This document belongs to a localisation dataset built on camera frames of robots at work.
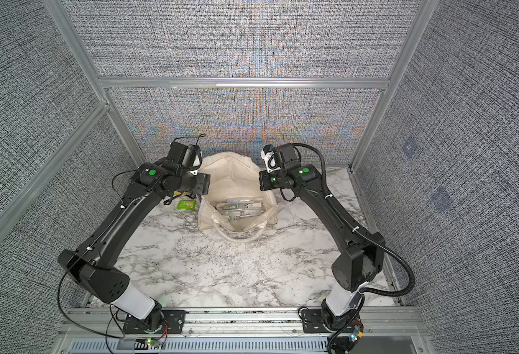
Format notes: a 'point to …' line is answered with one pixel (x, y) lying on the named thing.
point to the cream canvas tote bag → (236, 208)
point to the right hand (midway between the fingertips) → (261, 172)
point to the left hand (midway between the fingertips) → (203, 178)
